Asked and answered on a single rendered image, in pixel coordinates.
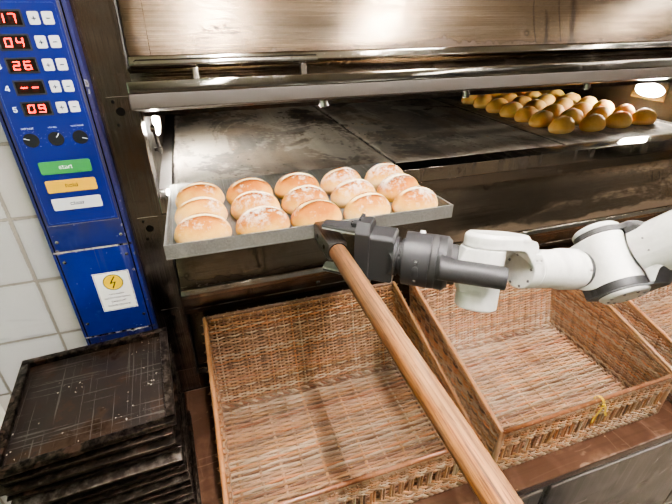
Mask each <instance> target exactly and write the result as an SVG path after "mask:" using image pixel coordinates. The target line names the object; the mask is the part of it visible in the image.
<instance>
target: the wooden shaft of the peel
mask: <svg viewBox="0 0 672 504"><path fill-rule="evenodd" d="M329 255H330V257H331V259H332V260H333V262H334V264H335V265H336V267H337V269H338V270H339V272H340V274H341V275H342V277H343V279H344V280H345V282H346V283H347V285H348V287H349V288H350V290H351V292H352V293H353V295H354V297H355V298H356V300H357V302H358V303H359V305H360V306H361V308H362V310H363V311H364V313H365V315H366V316H367V318H368V320H369V321H370V323H371V325H372V326H373V328H374V329H375V331H376V333H377V334H378V336H379V338H380V339H381V341H382V343H383V344H384V346H385V348H386V349H387V351H388V352H389V354H390V356H391V357H392V359H393V361H394V362H395V364H396V366H397V367H398V369H399V371H400V372H401V374H402V375H403V377H404V379H405V380H406V382H407V384H408V385H409V387H410V389H411V390H412V392H413V394H414V395H415V397H416V398H417V400H418V402H419V403H420V405H421V407H422V408H423V410H424V412H425V413H426V415H427V417H428V418H429V420H430V421H431V423H432V425H433V426H434V428H435V430H436V431H437V433H438V435H439V436H440V438H441V439H442V441H443V443H444V444H445V446H446V448H447V449H448V451H449V453H450V454H451V456H452V458H453V459H454V461H455V462H456V464H457V466H458V467H459V469H460V471H461V472H462V474H463V476H464V477H465V479H466V481H467V482H468V484H469V485H470V487H471V489H472V490H473V492H474V494H475V495H476V497H477V499H478V500H479V502H480V504H524V503H523V501H522V500H521V499H520V497H519V496H518V494H517V493H516V491H515V490H514V488H513V487H512V486H511V484H510V483H509V481H508V480H507V478H506V477H505V476H504V474H503V473H502V471H501V470H500V468H499V467H498V466H497V464H496V463H495V461H494V460H493V458H492V457H491V455H490V454H489V453H488V451H487V450H486V448H485V447H484V445H483V444H482V443H481V441H480V440H479V438H478V437H477V435H476V434H475V432H474V431H473V430H472V428H471V427H470V425H469V424H468V422H467V421H466V420H465V418H464V417H463V415H462V414H461V412H460V411H459V409H458V408H457V407H456V405H455V404H454V402H453V401H452V399H451V398H450V397H449V395H448V394H447V392H446V391H445V389H444V388H443V387H442V385H441V384H440V382H439V381H438V379H437V378H436V376H435V375H434V374H433V372H432V371H431V369H430V368H429V366H428V365H427V364H426V362H425V361H424V359H423V358H422V356H421V355H420V353H419V352H418V351H417V349H416V348H415V346H414V345H413V343H412V342H411V341H410V339H409V338H408V336H407V335H406V333H405V332H404V330H403V329H402V328H401V326H400V325H399V323H398V322H397V320H396V319H395V318H394V316H393V315H392V313H391V312H390V310H389V309H388V308H387V306H386V305H385V303H384V302H383V300H382V299H381V297H380V296H379V295H378V293H377V292H376V290H375V289H374V287H373V286H372V285H371V283H370V282H369V280H368V279H367V277H366V276H365V274H364V273H363V272H362V270H361V269H360V267H359V266H358V264H357V263H356V262H355V260H354V259H353V257H352V256H351V254H350V253H349V252H348V250H347V249H346V247H345V246H344V245H342V244H336V245H334V246H333V247H332V248H331V249H330V251H329Z"/></svg>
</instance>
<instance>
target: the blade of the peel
mask: <svg viewBox="0 0 672 504"><path fill-rule="evenodd" d="M377 164H379V163H371V164H361V165H352V166H343V167H348V168H351V169H354V170H355V171H357V172H358V174H359V175H360V177H361V179H365V176H366V174H367V172H368V171H369V170H370V169H371V168H372V167H373V166H375V165H377ZM335 168H338V167H333V168H324V169H314V170H305V171H295V172H304V173H307V174H310V175H311V176H313V177H314V178H315V179H316V180H317V181H318V183H319V186H320V184H321V181H322V179H323V177H324V176H325V175H326V174H327V173H328V172H329V171H331V170H333V169H335ZM289 173H292V172H286V173H277V174H267V175H258V176H248V177H255V178H259V179H262V180H264V181H266V182H267V183H268V184H269V185H270V186H271V188H272V190H273V196H275V197H276V198H277V200H278V201H279V203H280V209H282V206H281V203H282V199H280V198H278V197H277V196H276V194H275V186H276V183H277V182H278V180H279V179H280V178H282V177H283V176H284V175H286V174H289ZM242 178H245V177H239V178H229V179H220V180H211V181H202V182H209V183H212V184H214V185H216V186H218V187H219V188H220V189H221V190H222V192H223V194H224V197H225V200H224V203H223V205H224V206H225V207H226V209H227V212H228V217H227V219H226V221H227V222H228V223H229V224H230V226H231V229H232V235H231V236H226V237H219V238H212V239H205V240H198V241H190V242H183V243H176V241H175V239H174V233H175V229H176V227H177V224H176V222H175V213H176V210H177V206H176V204H175V200H176V196H177V194H178V193H179V191H180V190H181V189H182V188H184V187H185V186H187V185H189V184H191V183H182V184H173V185H170V188H169V198H168V208H167V217H166V226H165V236H164V245H163V247H164V251H165V255H166V260H173V259H179V258H186V257H192V256H199V255H206V254H212V253H219V252H226V251H232V250H239V249H245V248H252V247H259V246H265V245H272V244H278V243H285V242H292V241H298V240H305V239H311V238H315V237H314V224H310V225H303V226H296V227H293V226H292V224H291V221H290V226H289V228H282V229H275V230H268V231H261V232H254V233H247V234H240V235H238V234H237V232H236V223H237V220H236V219H234V217H233V216H232V214H231V204H230V203H229V202H228V201H227V198H226V195H227V191H228V189H229V187H230V186H231V185H232V184H233V183H234V182H236V181H237V180H239V179H242ZM435 195H436V194H435ZM436 197H437V200H438V206H437V207H430V208H423V209H416V210H409V211H402V212H395V213H394V212H393V210H392V203H393V202H389V204H390V208H391V211H390V213H388V214H381V215H374V216H369V217H374V218H375V220H376V225H378V226H385V227H391V226H397V225H404V224H411V223H417V222H424V221H430V220H437V219H444V218H450V217H452V212H453V204H451V203H450V202H448V201H446V200H444V199H443V198H441V197H439V196H437V195H436ZM338 208H339V207H338ZM339 209H340V211H341V214H342V219H341V220H342V221H354V220H359V218H353V219H345V218H344V216H343V212H344V209H345V208H339ZM282 210H283V209H282ZM283 211H284V210H283Z"/></svg>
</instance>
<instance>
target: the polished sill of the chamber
mask: <svg viewBox="0 0 672 504"><path fill-rule="evenodd" d="M670 150H672V133H668V134H659V135H649V136H640V137H631V138H622V139H613V140H604V141H595V142H586V143H577V144H568V145H559V146H550V147H541V148H532V149H522V150H513V151H504V152H495V153H486V154H477V155H468V156H459V157H450V158H441V159H432V160H423V161H414V162H405V163H395V164H394V165H397V166H398V167H400V168H401V169H402V171H403V173H405V174H408V175H410V176H412V177H414V178H415V179H416V181H417V182H424V181H432V180H439V179H447V178H455V177H463V176H471V175H479V174H487V173H495V172H503V171H511V170H519V169H527V168H535V167H543V166H551V165H559V164H567V163H575V162H583V161H591V160H599V159H607V158H615V157H623V156H631V155H639V154H647V153H655V152H662V151H670ZM168 198H169V189H160V190H159V204H160V208H161V212H162V214H167V208H168Z"/></svg>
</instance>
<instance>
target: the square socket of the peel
mask: <svg viewBox="0 0 672 504"><path fill-rule="evenodd" d="M323 222H324V221H319V222H314V237H315V239H316V240H317V242H318V244H319V246H320V247H321V249H322V251H323V252H324V254H325V256H326V257H327V259H328V260H329V261H332V259H331V257H330V255H329V251H330V249H331V248H332V247H333V246H334V245H336V244H342V245H344V246H345V247H346V249H347V242H346V241H345V239H344V238H343V236H342V235H341V234H340V232H337V231H332V230H327V229H322V223H323Z"/></svg>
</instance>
